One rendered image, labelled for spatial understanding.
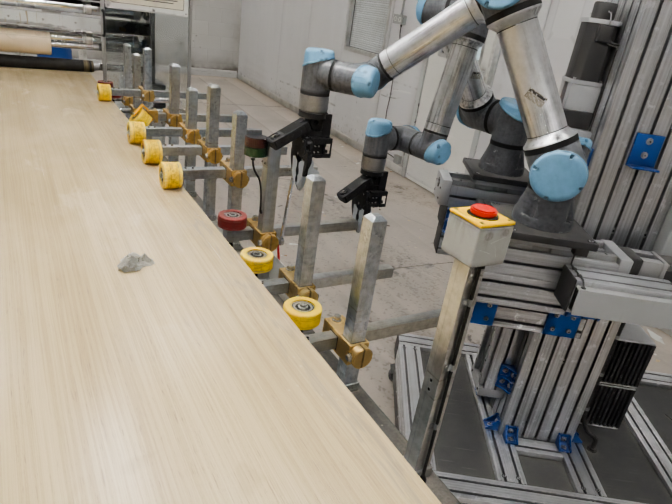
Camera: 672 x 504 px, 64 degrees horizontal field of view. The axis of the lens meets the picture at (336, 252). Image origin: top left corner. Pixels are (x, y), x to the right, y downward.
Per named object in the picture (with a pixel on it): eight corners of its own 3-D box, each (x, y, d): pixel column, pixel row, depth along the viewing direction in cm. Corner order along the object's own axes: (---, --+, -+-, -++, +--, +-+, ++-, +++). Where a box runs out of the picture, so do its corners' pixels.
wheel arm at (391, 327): (440, 320, 138) (443, 306, 136) (448, 327, 135) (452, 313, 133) (284, 352, 116) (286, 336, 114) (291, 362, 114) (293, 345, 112)
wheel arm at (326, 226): (351, 228, 176) (353, 216, 174) (357, 232, 173) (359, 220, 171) (222, 240, 154) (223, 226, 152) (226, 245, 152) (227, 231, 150)
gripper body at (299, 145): (330, 160, 144) (336, 115, 139) (302, 161, 140) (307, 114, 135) (316, 152, 150) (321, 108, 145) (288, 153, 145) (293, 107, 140)
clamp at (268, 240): (260, 232, 163) (261, 217, 161) (278, 251, 153) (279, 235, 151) (242, 234, 160) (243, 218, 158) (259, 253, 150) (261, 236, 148)
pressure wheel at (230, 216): (238, 243, 160) (241, 206, 155) (248, 254, 154) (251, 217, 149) (212, 245, 156) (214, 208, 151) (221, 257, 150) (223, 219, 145)
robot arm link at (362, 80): (387, 65, 136) (347, 58, 139) (372, 67, 126) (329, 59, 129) (382, 97, 139) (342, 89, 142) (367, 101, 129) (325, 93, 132)
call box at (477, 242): (471, 249, 88) (483, 204, 85) (502, 268, 83) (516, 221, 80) (438, 253, 85) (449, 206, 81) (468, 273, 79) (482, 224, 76)
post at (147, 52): (150, 146, 277) (150, 47, 257) (152, 148, 275) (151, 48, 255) (143, 146, 276) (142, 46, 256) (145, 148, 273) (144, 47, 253)
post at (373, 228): (343, 401, 127) (378, 210, 107) (351, 411, 124) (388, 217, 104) (330, 405, 125) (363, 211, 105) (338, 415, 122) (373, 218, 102)
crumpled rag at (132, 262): (136, 252, 123) (136, 243, 122) (159, 262, 120) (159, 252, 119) (105, 266, 115) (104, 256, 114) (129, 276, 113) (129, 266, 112)
